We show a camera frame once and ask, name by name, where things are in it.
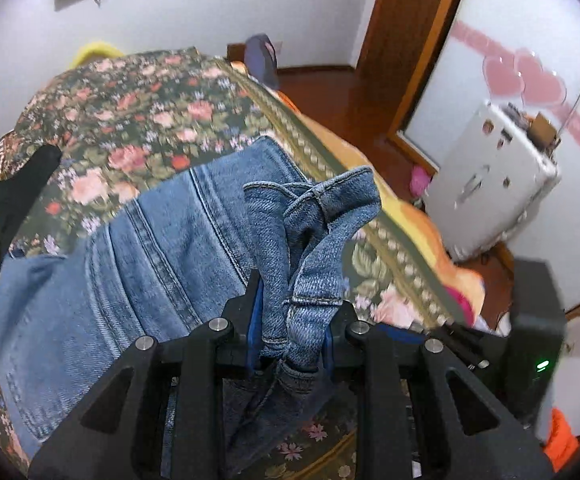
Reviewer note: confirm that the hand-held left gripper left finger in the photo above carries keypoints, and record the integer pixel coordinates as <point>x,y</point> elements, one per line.
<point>235,320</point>

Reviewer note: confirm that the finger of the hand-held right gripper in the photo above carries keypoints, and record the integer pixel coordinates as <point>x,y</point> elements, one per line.
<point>465,347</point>

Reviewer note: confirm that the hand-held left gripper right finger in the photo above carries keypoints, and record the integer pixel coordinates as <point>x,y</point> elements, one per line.
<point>342,340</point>

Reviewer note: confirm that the blue jeans pants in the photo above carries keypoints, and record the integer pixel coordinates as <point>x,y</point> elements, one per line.
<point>145,270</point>

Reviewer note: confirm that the orange garment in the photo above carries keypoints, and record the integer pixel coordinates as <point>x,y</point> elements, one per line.
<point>562,440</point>

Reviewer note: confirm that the orange bed sheet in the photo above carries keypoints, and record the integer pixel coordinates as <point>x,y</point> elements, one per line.
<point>420,230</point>

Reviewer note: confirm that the small pink object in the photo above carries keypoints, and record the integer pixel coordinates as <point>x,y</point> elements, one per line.
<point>420,180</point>

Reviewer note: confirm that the small brown box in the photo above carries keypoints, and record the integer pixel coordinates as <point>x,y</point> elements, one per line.
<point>542,130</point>

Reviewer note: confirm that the floral blanket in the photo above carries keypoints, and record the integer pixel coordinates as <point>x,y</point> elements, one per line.
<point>135,110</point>

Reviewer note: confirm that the row of pink heart stickers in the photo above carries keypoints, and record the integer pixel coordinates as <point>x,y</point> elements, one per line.
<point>540,85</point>

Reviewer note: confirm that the black cloth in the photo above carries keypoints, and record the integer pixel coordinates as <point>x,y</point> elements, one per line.
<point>20,200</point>

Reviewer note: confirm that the purple backpack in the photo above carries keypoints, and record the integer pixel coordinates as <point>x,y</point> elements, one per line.
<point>262,60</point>

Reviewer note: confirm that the wooden door frame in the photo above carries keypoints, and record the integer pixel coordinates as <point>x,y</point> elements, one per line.
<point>410,35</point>

